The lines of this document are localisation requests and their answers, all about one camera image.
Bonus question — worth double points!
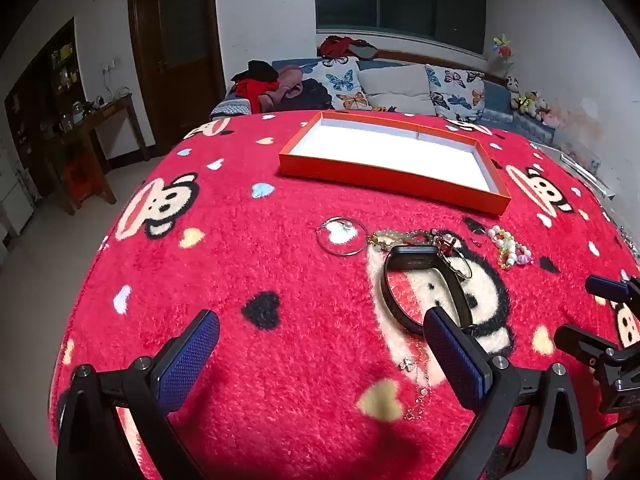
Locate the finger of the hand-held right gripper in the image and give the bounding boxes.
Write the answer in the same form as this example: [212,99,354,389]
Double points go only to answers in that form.
[554,324,621,366]
[585,275,640,311]

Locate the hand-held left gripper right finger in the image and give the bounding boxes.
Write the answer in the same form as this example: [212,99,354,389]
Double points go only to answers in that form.
[422,306,588,480]

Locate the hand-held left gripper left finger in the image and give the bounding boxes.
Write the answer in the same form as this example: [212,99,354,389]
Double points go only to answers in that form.
[55,309,221,480]

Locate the large plain hoop earring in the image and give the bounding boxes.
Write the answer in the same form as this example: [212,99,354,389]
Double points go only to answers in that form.
[447,252,473,281]

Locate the black smart band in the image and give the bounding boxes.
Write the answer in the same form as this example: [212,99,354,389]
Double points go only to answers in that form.
[379,244,478,337]

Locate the colourful bead bracelet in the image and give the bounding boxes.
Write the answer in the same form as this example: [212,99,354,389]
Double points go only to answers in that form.
[487,225,533,271]

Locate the green bead bracelet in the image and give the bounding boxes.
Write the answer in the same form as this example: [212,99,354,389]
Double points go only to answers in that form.
[369,229,436,253]

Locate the orange shallow box tray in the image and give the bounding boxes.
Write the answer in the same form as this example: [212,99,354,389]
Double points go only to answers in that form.
[278,111,512,216]

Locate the red printed monkey blanket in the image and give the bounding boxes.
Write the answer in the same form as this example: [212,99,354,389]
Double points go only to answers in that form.
[47,109,640,480]

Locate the silver hoop earring with pearl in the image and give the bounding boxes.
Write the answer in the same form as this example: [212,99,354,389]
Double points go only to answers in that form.
[316,216,370,257]

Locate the plush toys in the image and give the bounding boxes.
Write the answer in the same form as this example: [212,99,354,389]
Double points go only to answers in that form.
[506,76,551,122]

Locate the red crate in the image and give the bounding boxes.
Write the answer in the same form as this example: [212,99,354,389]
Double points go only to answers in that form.
[64,152,96,201]

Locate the blue sofa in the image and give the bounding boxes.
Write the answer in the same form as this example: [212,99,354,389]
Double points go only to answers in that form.
[210,57,558,146]

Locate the white refrigerator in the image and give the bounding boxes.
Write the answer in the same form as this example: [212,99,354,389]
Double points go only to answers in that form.
[0,145,36,241]

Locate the butterfly print cushion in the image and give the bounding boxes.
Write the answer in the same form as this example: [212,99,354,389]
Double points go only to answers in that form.
[320,56,373,111]
[425,64,487,122]

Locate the toy flowers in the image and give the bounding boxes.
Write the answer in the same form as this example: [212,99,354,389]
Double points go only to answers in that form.
[492,34,516,73]

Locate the wooden side table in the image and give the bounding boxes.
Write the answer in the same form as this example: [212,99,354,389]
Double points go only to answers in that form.
[42,94,150,216]

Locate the grey cushion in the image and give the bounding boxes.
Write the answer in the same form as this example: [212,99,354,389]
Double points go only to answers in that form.
[357,64,436,116]

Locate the pile of clothes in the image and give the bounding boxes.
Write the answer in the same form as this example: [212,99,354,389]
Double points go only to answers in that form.
[231,60,333,113]

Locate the dark wooden door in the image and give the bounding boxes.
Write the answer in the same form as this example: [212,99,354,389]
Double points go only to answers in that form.
[127,0,227,161]

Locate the dark shelf cabinet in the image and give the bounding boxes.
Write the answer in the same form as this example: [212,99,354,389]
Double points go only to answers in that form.
[5,17,83,201]

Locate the red clothes on windowsill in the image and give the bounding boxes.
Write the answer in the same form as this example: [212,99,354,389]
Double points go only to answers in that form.
[319,35,380,60]

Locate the window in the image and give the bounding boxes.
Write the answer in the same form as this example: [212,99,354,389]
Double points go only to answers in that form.
[314,0,488,56]

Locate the silver chain necklace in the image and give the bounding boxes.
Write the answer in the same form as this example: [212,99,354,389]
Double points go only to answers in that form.
[400,335,433,421]

